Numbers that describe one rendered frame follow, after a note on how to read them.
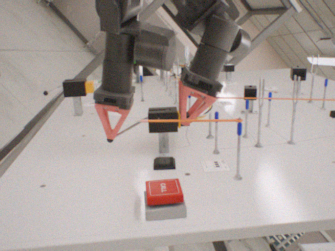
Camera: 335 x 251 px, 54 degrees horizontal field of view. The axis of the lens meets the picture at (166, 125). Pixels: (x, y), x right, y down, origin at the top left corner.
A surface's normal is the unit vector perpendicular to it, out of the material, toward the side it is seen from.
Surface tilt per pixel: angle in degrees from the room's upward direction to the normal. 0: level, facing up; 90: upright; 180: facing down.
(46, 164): 50
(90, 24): 90
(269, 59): 90
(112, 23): 118
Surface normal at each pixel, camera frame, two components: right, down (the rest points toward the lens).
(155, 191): -0.04, -0.95
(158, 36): -0.34, 0.53
